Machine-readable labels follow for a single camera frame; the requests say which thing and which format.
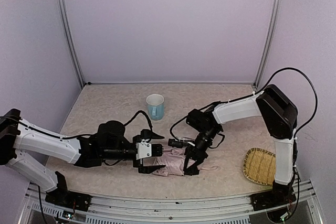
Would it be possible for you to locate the pink and black folding umbrella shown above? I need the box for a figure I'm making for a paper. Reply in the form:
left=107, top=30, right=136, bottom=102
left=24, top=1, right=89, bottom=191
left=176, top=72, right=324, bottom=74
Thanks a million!
left=152, top=147, right=220, bottom=177

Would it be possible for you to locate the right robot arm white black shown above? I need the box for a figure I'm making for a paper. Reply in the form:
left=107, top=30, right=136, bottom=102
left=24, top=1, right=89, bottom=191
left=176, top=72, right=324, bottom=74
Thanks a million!
left=183, top=84, right=298, bottom=198

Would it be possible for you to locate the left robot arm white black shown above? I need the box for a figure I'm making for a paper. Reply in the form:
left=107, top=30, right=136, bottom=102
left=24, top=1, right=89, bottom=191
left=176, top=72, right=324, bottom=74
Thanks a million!
left=1, top=109, right=163, bottom=194

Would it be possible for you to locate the light blue ceramic mug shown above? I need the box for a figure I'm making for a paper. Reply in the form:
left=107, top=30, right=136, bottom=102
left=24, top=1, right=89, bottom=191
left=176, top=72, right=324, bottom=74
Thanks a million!
left=146, top=94, right=164, bottom=121

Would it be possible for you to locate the woven bamboo tray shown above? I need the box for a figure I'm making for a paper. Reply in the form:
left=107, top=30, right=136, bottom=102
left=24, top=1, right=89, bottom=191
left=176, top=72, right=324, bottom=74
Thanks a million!
left=243, top=147, right=276, bottom=187

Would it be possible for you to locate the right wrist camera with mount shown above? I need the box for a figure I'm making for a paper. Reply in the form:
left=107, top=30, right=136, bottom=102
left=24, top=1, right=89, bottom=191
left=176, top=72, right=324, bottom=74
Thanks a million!
left=168, top=138, right=195, bottom=148

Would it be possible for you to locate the aluminium front rail frame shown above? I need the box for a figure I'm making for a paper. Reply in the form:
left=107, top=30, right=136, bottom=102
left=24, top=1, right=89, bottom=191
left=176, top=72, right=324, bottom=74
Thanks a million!
left=18, top=179, right=323, bottom=224

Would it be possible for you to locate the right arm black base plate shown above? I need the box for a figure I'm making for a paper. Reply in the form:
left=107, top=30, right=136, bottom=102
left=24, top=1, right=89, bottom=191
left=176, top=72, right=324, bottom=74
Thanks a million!
left=250, top=191, right=296, bottom=211

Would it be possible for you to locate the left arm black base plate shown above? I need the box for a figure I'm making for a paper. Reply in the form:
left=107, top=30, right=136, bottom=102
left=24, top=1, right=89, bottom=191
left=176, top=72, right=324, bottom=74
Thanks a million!
left=45, top=191, right=92, bottom=212

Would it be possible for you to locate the left aluminium corner post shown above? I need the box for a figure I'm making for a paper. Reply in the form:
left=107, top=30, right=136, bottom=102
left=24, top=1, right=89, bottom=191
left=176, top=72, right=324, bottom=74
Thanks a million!
left=57, top=0, right=86, bottom=89

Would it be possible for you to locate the aluminium corner post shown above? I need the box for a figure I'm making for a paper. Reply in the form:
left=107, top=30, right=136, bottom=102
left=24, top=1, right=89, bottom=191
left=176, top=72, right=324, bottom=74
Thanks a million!
left=253, top=0, right=281, bottom=89
left=57, top=0, right=86, bottom=89

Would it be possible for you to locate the right aluminium corner post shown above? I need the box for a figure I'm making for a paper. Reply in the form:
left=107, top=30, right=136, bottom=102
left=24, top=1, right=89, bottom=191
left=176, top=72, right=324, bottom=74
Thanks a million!
left=253, top=0, right=281, bottom=89

